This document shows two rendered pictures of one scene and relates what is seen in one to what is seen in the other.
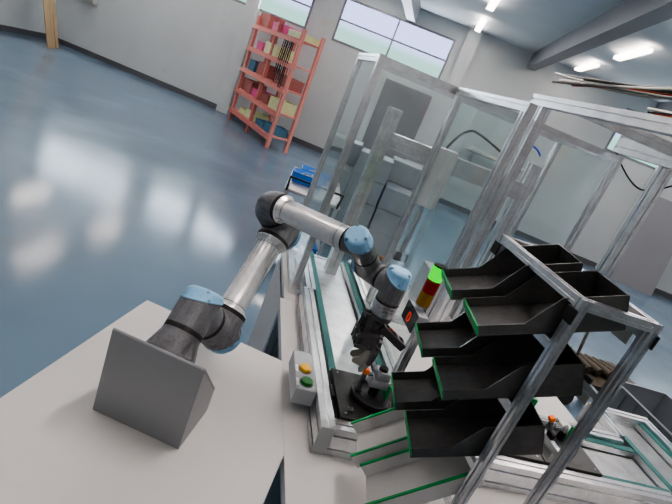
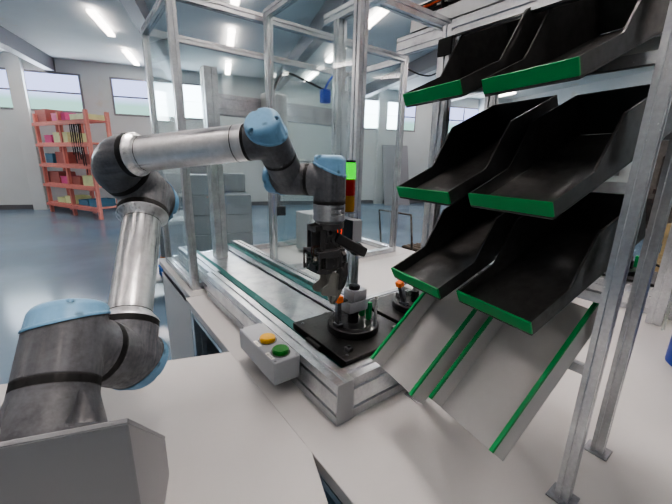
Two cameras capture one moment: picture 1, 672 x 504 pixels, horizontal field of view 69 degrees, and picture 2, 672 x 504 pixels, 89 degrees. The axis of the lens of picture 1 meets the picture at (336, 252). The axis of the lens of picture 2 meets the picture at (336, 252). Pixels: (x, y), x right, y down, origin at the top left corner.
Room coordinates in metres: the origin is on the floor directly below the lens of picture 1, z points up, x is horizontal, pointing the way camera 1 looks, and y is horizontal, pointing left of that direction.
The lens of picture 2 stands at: (0.59, 0.09, 1.41)
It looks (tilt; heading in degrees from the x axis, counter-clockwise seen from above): 15 degrees down; 338
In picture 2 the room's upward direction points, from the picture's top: 1 degrees clockwise
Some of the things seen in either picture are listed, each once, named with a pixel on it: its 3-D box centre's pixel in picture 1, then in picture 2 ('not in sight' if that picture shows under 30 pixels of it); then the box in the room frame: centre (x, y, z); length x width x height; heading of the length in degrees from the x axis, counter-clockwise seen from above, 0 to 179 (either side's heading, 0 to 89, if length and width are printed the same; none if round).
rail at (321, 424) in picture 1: (313, 352); (259, 322); (1.59, -0.06, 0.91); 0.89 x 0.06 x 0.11; 15
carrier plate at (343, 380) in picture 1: (368, 400); (352, 330); (1.37, -0.28, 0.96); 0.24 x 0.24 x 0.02; 15
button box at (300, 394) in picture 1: (302, 376); (267, 350); (1.39, -0.05, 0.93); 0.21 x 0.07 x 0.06; 15
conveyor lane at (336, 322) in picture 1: (355, 360); (303, 308); (1.66, -0.23, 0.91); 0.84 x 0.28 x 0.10; 15
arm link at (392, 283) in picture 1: (393, 285); (328, 179); (1.34, -0.19, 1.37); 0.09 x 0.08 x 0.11; 53
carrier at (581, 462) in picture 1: (562, 433); not in sight; (1.56, -1.00, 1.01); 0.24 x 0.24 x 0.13; 15
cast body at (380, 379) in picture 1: (383, 376); (356, 296); (1.37, -0.29, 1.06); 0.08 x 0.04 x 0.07; 105
